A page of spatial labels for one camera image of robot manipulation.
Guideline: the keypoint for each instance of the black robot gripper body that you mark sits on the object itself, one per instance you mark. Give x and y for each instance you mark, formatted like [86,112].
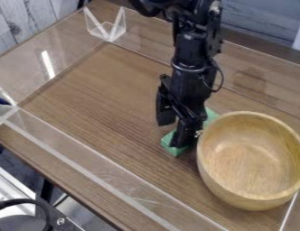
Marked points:
[189,87]

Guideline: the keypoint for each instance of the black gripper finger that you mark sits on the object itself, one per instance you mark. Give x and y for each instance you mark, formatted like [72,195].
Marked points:
[165,111]
[183,135]

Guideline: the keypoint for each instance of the light wooden bowl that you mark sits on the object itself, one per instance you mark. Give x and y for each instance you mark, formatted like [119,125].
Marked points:
[247,158]

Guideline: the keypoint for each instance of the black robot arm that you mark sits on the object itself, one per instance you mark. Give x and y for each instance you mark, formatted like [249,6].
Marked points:
[195,20]

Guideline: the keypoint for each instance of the black table leg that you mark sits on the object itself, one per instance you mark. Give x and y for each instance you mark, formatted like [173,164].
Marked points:
[47,190]

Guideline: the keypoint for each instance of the blue object at left edge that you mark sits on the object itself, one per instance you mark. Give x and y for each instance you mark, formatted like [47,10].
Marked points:
[3,102]

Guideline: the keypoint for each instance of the clear acrylic corner bracket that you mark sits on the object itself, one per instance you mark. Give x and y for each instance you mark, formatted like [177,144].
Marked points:
[106,31]

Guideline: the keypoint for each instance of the black metal bracket with screw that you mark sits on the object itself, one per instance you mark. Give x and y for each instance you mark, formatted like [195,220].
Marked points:
[60,222]

